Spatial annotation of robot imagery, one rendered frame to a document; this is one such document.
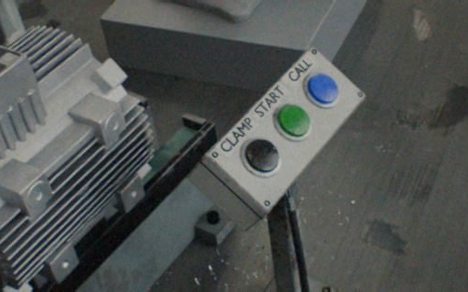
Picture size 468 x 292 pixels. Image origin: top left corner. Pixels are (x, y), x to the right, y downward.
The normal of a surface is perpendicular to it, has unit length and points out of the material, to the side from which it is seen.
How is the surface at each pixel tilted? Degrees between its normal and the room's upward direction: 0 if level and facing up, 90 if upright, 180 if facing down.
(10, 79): 90
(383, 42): 0
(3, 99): 90
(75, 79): 32
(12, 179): 0
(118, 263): 90
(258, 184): 36
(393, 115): 0
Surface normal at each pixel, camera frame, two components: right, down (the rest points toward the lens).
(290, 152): 0.38, -0.42
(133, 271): 0.81, 0.31
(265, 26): -0.14, -0.72
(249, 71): -0.41, 0.64
